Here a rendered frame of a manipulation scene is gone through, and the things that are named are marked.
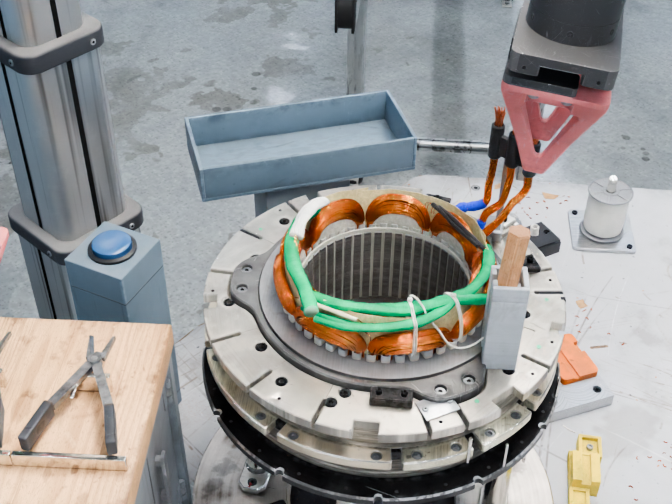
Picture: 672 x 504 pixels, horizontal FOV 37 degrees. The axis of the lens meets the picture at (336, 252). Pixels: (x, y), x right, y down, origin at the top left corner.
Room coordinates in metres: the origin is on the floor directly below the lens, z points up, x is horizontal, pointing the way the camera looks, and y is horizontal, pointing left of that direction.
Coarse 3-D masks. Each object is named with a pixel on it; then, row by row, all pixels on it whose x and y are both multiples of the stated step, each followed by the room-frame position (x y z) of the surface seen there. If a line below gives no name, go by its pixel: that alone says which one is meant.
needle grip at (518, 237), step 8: (512, 232) 0.57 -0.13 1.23; (520, 232) 0.57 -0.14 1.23; (528, 232) 0.57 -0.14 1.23; (512, 240) 0.56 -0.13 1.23; (520, 240) 0.56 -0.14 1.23; (528, 240) 0.57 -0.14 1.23; (504, 248) 0.57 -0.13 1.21; (512, 248) 0.56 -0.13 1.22; (520, 248) 0.56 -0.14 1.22; (504, 256) 0.57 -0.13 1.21; (512, 256) 0.56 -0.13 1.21; (520, 256) 0.56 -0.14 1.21; (504, 264) 0.57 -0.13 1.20; (512, 264) 0.56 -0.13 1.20; (520, 264) 0.56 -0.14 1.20; (504, 272) 0.56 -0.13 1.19; (512, 272) 0.56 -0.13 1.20; (520, 272) 0.57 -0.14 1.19; (504, 280) 0.56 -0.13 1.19; (512, 280) 0.56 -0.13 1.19
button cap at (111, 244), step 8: (104, 232) 0.79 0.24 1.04; (112, 232) 0.79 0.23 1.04; (120, 232) 0.79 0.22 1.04; (96, 240) 0.77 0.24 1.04; (104, 240) 0.77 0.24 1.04; (112, 240) 0.77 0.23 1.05; (120, 240) 0.77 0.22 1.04; (128, 240) 0.78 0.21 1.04; (96, 248) 0.76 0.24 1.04; (104, 248) 0.76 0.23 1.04; (112, 248) 0.76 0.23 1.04; (120, 248) 0.76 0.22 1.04; (128, 248) 0.77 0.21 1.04; (96, 256) 0.76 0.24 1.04; (104, 256) 0.75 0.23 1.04; (112, 256) 0.75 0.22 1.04; (120, 256) 0.76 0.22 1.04
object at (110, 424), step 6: (108, 408) 0.51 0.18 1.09; (114, 408) 0.51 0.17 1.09; (108, 414) 0.50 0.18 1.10; (114, 414) 0.51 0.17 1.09; (108, 420) 0.50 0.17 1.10; (114, 420) 0.50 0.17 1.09; (108, 426) 0.49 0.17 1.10; (114, 426) 0.49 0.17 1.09; (108, 432) 0.49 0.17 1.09; (114, 432) 0.49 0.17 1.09; (108, 438) 0.48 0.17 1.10; (114, 438) 0.48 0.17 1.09; (108, 444) 0.48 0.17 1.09; (114, 444) 0.48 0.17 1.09; (108, 450) 0.48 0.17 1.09; (114, 450) 0.48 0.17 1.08
